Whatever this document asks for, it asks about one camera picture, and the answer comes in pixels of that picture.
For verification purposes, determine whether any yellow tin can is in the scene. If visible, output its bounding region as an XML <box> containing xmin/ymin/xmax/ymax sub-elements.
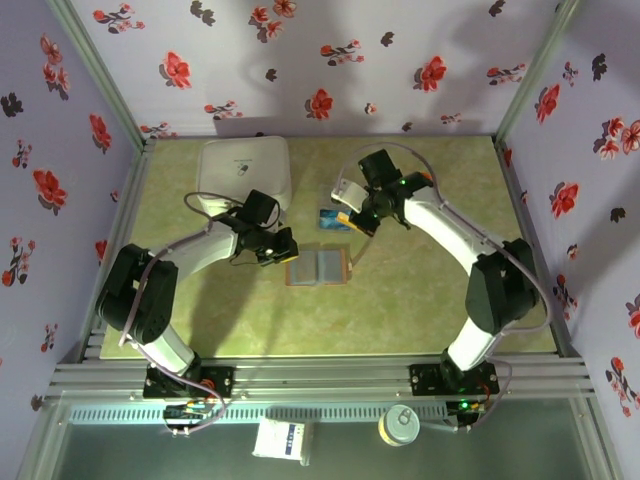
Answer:
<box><xmin>377</xmin><ymin>403</ymin><xmax>422</xmax><ymax>448</ymax></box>

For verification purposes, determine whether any left arm grey cable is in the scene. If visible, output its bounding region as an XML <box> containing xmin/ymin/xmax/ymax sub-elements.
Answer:
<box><xmin>118</xmin><ymin>191</ymin><xmax>237</xmax><ymax>349</ymax></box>

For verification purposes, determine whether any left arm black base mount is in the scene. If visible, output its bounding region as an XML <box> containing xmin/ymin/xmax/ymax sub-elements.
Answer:
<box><xmin>143</xmin><ymin>364</ymin><xmax>237</xmax><ymax>401</ymax></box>

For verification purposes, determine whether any slotted grey cable duct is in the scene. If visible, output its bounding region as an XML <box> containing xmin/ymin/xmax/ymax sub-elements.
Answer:
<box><xmin>67</xmin><ymin>403</ymin><xmax>451</xmax><ymax>426</ymax></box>

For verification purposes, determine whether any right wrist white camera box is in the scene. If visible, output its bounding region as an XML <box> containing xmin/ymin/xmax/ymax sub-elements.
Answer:
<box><xmin>330</xmin><ymin>181</ymin><xmax>367</xmax><ymax>208</ymax></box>

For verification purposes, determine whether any aluminium frame rail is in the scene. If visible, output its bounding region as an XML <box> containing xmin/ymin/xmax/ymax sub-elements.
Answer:
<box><xmin>47</xmin><ymin>355</ymin><xmax>597</xmax><ymax>402</ymax></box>

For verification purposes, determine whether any white zipped medicine case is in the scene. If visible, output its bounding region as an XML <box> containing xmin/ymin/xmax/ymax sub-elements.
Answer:
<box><xmin>195</xmin><ymin>135</ymin><xmax>293</xmax><ymax>220</ymax></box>

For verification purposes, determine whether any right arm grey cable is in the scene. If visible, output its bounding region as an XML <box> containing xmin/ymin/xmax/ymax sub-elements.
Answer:
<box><xmin>335</xmin><ymin>142</ymin><xmax>551</xmax><ymax>334</ymax></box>

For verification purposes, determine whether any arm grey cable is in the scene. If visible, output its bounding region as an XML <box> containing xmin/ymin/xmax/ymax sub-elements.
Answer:
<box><xmin>335</xmin><ymin>142</ymin><xmax>551</xmax><ymax>334</ymax></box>
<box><xmin>118</xmin><ymin>191</ymin><xmax>237</xmax><ymax>349</ymax></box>

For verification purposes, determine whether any white paper packet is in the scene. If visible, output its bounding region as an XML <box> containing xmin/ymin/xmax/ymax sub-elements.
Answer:
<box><xmin>251</xmin><ymin>418</ymin><xmax>314</xmax><ymax>467</ymax></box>

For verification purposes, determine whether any blue credit card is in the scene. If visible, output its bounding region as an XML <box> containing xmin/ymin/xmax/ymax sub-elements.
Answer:
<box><xmin>319</xmin><ymin>209</ymin><xmax>351</xmax><ymax>231</ymax></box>

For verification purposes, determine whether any aluminium frame post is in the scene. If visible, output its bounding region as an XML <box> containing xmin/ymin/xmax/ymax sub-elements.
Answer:
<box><xmin>47</xmin><ymin>0</ymin><xmax>154</xmax><ymax>149</ymax></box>
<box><xmin>493</xmin><ymin>0</ymin><xmax>584</xmax><ymax>144</ymax></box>

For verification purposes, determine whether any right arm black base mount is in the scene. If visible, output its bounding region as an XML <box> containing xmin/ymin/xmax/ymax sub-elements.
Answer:
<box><xmin>408</xmin><ymin>362</ymin><xmax>501</xmax><ymax>399</ymax></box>

